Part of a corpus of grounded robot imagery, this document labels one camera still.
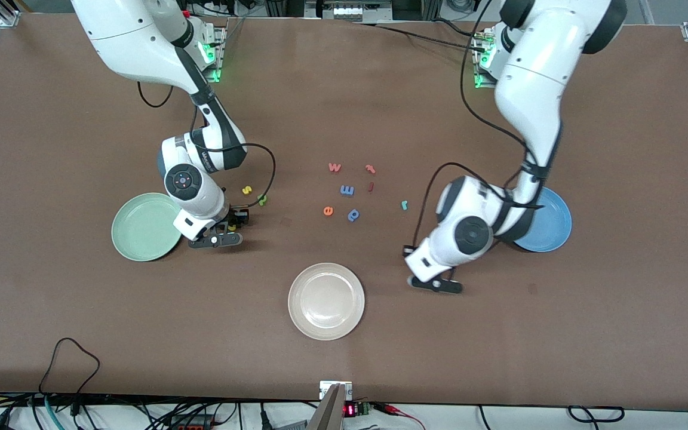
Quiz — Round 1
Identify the red power strip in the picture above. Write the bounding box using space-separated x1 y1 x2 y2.
168 417 214 430

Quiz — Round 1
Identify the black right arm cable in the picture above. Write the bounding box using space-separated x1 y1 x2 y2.
137 82 277 210

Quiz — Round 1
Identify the black coiled floor cable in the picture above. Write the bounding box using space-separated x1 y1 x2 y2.
567 406 626 424

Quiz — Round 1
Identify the beige plate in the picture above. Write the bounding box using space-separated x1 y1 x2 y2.
288 263 366 341

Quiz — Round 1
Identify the thin black table cable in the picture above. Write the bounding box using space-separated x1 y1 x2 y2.
344 21 488 52

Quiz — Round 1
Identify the grey metal beam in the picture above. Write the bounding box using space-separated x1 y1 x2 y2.
305 383 348 430

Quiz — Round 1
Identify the grey electronics rack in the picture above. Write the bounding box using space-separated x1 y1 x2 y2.
305 0 394 23

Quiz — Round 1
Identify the white metal bracket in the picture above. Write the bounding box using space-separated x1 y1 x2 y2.
319 381 354 400

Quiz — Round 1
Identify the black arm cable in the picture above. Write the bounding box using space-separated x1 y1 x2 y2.
137 82 277 210
414 0 545 248

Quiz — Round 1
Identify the blue plate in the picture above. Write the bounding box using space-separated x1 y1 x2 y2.
512 186 573 253

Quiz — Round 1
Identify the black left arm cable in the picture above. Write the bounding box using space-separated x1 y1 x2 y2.
414 0 545 248

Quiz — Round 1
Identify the light green plate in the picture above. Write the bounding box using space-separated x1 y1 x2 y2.
111 192 183 262

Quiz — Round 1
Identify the black looped cable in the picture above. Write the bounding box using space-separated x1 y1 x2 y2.
38 337 102 396

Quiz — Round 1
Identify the red clip lead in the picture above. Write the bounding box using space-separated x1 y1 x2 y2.
374 403 426 430

